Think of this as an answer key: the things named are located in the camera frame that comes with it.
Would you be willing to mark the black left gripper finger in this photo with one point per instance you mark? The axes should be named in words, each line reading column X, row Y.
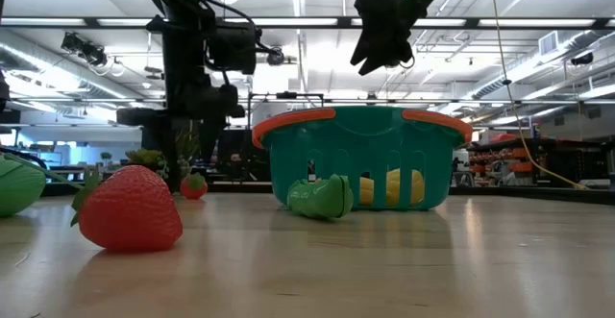
column 211, row 138
column 170, row 154

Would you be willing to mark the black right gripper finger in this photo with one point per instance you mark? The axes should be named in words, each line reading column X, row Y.
column 362, row 44
column 377, row 61

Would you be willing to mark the small red toy strawberry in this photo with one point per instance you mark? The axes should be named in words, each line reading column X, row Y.
column 193, row 189

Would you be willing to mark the teal basket with orange rim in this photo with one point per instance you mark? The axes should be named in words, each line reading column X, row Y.
column 365, row 140

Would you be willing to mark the yellow toy lemon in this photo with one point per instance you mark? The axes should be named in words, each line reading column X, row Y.
column 394, row 188

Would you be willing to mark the smooth green toy vegetable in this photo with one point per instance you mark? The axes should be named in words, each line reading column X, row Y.
column 19, row 188

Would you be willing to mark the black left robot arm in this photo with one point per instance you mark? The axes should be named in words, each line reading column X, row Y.
column 178, row 58

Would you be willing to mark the large red toy strawberry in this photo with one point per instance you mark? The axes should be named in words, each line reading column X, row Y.
column 130, row 212

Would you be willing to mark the black ceiling-mounted device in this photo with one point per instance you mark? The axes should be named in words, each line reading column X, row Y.
column 84, row 49

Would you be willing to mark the shelving with orange bins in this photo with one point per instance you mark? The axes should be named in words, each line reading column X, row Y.
column 519, row 166

